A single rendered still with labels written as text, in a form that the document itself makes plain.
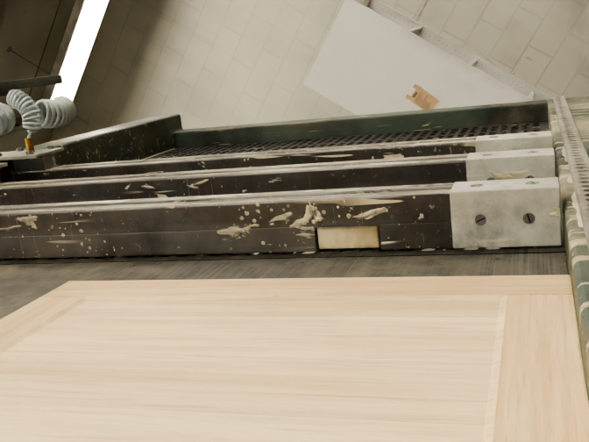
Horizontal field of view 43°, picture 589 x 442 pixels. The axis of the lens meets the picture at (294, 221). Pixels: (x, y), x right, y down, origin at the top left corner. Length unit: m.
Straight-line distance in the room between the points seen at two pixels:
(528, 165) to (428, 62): 3.39
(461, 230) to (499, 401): 0.43
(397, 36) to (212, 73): 2.33
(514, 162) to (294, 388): 0.66
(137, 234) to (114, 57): 5.84
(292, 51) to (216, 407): 5.68
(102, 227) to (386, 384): 0.62
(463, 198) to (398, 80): 3.64
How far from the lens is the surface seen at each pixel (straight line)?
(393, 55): 4.54
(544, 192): 0.91
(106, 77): 6.94
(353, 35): 4.58
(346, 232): 0.96
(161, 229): 1.05
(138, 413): 0.57
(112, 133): 2.07
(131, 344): 0.70
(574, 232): 0.80
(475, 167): 1.14
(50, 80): 1.87
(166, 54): 6.62
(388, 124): 2.15
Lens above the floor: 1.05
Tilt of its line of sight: 8 degrees up
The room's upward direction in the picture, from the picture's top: 59 degrees counter-clockwise
